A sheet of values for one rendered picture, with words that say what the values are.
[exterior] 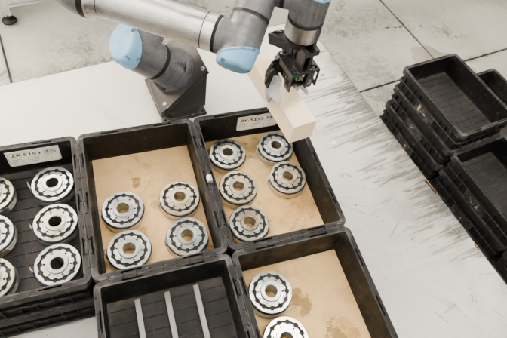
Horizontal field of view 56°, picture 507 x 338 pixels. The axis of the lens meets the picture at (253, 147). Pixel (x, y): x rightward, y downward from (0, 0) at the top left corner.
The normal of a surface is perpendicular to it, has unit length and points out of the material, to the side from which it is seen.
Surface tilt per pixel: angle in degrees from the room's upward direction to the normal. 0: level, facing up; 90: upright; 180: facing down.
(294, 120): 0
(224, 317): 0
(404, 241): 0
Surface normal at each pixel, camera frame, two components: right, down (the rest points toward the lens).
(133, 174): 0.12, -0.58
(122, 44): -0.58, -0.11
